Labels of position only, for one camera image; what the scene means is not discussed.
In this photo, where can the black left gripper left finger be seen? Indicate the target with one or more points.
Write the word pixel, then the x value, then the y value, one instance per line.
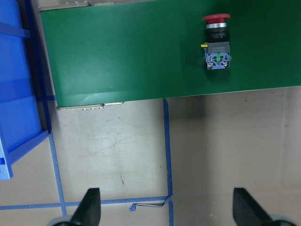
pixel 88 212

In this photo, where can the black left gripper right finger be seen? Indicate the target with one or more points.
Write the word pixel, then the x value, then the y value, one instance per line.
pixel 247 212

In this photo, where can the red mushroom push button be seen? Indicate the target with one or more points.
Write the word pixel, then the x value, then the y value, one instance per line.
pixel 216 49

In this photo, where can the blue plastic bin left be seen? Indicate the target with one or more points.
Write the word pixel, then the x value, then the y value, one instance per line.
pixel 20 128

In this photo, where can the green conveyor belt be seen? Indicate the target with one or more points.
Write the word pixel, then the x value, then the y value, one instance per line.
pixel 148 50

